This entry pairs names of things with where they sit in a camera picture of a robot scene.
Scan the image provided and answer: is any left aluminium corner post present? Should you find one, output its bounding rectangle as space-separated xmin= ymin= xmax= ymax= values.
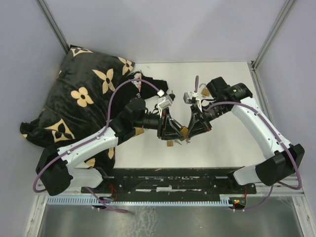
xmin=35 ymin=0 xmax=70 ymax=54

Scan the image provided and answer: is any black padlock with keys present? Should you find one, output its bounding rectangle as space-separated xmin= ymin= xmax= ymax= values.
xmin=168 ymin=91 xmax=175 ymax=101

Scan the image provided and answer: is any light blue cable duct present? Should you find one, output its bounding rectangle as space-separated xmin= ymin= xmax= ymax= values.
xmin=46 ymin=194 xmax=247 ymax=205

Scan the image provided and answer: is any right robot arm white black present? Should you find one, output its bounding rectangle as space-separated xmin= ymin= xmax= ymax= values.
xmin=184 ymin=76 xmax=305 ymax=193

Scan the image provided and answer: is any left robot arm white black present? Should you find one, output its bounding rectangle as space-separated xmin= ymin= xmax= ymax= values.
xmin=36 ymin=96 xmax=183 ymax=196

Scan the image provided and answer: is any medium brass padlock long shackle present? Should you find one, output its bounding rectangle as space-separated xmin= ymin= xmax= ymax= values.
xmin=173 ymin=119 xmax=189 ymax=141

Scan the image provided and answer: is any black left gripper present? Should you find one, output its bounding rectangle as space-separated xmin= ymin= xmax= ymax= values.
xmin=134 ymin=107 xmax=184 ymax=141

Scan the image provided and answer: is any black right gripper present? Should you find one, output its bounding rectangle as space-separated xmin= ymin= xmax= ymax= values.
xmin=185 ymin=101 xmax=229 ymax=138

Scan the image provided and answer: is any black printed garment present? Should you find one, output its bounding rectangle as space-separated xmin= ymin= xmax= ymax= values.
xmin=110 ymin=71 xmax=169 ymax=119

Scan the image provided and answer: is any large brass padlock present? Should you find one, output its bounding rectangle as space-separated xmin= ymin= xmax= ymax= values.
xmin=135 ymin=127 xmax=144 ymax=136

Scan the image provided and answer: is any right aluminium corner post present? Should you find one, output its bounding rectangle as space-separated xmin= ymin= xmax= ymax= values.
xmin=250 ymin=0 xmax=298 ymax=71

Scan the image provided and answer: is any aluminium corner post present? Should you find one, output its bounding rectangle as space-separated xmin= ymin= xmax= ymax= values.
xmin=35 ymin=0 xmax=70 ymax=54
xmin=250 ymin=0 xmax=298 ymax=71

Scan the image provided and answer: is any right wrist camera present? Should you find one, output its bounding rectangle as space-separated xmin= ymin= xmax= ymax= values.
xmin=183 ymin=91 xmax=202 ymax=111

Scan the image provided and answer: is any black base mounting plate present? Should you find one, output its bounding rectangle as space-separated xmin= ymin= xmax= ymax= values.
xmin=93 ymin=168 xmax=257 ymax=201

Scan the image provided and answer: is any black floral pillow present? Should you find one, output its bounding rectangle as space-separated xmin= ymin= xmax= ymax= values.
xmin=20 ymin=44 xmax=136 ymax=173

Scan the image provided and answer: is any brass padlock far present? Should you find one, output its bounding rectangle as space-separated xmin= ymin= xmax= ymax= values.
xmin=199 ymin=83 xmax=210 ymax=97

